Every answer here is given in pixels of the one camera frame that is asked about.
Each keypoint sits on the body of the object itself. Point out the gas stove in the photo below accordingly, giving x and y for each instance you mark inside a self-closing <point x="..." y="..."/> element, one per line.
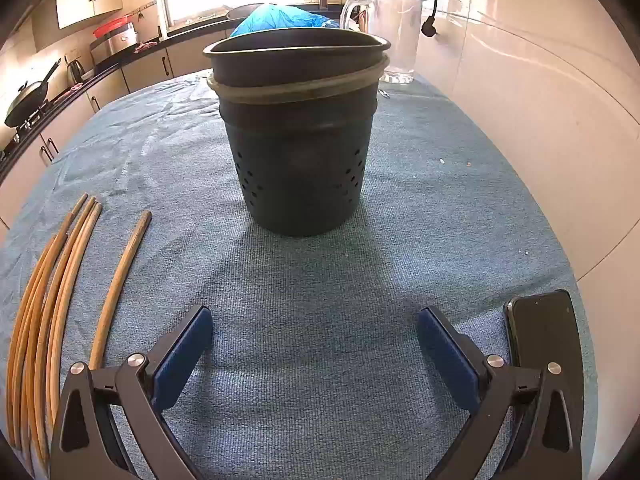
<point x="22" y="132"/>

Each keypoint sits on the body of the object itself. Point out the black smartphone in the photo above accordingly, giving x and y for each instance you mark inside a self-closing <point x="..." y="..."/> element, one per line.
<point x="545" y="330"/>

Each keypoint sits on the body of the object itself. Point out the clear glass pitcher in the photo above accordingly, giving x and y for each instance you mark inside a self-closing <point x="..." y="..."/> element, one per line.
<point x="400" y="35"/>

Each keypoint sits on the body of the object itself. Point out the silver rice cooker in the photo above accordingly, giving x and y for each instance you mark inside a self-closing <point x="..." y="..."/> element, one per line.
<point x="117" y="42"/>

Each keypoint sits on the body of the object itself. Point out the blue plastic bag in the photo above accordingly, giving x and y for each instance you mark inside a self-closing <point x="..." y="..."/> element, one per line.
<point x="280" y="17"/>

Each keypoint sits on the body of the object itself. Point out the dark kettle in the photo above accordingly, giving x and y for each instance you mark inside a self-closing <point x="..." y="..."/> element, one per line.
<point x="75" y="71"/>

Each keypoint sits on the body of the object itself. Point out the red plastic basin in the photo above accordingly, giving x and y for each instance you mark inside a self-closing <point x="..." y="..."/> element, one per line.
<point x="112" y="25"/>

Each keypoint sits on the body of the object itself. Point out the steel sink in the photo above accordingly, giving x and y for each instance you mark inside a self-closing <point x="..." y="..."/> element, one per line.
<point x="245" y="10"/>

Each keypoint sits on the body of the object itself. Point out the blue table cloth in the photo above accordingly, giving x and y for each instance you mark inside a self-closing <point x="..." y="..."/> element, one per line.
<point x="320" y="280"/>

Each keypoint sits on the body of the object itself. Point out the row of wooden chopsticks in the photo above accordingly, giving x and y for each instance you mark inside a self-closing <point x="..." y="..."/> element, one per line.
<point x="94" y="211"/>

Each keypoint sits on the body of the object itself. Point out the lower kitchen cabinets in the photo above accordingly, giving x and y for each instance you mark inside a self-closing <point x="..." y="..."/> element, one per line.
<point x="145" y="72"/>

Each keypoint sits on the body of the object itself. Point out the wooden chopstick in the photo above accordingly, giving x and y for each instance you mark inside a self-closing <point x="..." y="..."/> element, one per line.
<point x="118" y="282"/>

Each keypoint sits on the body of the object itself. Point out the black wok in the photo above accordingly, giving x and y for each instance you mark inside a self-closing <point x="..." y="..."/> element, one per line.
<point x="27" y="100"/>

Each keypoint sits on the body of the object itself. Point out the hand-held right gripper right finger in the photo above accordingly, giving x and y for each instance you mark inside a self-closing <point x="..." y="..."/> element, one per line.
<point x="445" y="355"/>

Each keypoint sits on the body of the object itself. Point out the dark perforated utensil holder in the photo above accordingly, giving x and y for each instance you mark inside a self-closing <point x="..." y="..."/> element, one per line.
<point x="300" y="170"/>

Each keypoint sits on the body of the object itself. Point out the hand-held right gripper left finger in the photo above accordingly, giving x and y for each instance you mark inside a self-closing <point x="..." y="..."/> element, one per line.
<point x="182" y="350"/>

